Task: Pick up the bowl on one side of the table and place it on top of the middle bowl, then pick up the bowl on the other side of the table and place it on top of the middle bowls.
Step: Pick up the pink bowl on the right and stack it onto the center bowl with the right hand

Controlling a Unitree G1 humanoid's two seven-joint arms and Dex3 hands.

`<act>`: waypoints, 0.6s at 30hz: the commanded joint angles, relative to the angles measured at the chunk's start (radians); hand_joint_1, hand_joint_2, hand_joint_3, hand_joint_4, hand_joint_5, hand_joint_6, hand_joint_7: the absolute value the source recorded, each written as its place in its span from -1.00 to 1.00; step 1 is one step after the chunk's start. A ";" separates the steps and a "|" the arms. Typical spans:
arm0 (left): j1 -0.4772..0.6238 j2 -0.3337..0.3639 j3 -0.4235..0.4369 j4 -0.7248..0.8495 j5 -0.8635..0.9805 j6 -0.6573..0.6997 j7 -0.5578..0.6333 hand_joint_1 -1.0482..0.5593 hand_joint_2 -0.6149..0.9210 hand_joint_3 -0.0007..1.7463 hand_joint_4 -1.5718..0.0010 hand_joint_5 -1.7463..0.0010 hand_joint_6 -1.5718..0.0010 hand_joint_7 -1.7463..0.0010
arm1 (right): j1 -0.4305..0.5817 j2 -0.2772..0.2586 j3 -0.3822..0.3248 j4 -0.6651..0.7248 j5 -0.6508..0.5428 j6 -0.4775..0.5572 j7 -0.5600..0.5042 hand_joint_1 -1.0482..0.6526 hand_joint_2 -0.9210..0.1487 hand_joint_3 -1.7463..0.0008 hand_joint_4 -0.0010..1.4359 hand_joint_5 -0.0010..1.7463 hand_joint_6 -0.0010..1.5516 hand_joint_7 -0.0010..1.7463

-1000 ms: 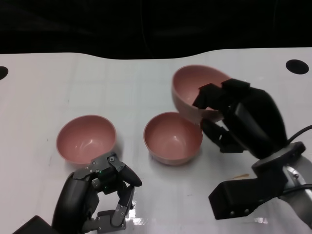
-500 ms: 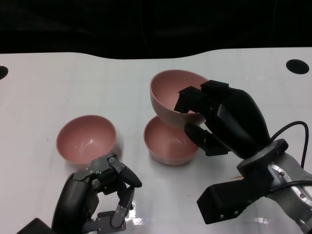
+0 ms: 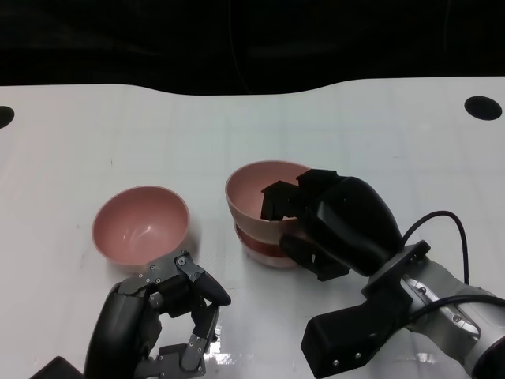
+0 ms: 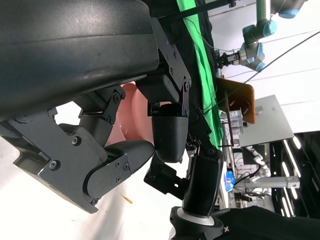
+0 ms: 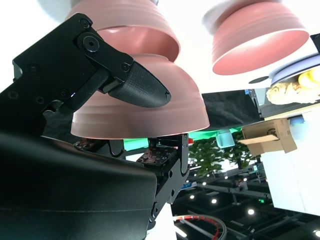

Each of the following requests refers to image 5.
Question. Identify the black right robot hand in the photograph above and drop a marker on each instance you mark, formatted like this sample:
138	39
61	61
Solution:
50	175

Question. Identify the pink plastic bowl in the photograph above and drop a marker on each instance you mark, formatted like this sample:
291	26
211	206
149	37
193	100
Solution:
150	120
150	37
255	37

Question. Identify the green backdrop screen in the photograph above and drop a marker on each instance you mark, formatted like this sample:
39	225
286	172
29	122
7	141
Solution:
135	144

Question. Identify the round white ceiling light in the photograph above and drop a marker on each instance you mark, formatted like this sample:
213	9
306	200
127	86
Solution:
213	200
192	196
250	211

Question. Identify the green leafy plant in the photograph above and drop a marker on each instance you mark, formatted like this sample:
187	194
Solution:
207	155

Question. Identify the white hanging container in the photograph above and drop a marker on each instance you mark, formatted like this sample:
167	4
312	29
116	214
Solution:
225	139

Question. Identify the black backdrop cloth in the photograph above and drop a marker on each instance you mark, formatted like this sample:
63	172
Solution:
230	107

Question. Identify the brown cardboard box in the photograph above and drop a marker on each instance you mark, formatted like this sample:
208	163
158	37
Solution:
272	140

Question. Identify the white partition panel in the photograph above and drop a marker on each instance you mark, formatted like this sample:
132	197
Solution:
295	180

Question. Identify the beige bread-like item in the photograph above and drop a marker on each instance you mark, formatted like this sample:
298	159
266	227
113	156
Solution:
282	93

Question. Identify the blue and white round plate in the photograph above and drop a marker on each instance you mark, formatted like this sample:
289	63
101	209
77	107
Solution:
287	72

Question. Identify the yellow rounded item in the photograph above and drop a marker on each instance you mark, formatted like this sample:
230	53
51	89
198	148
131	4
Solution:
308	78

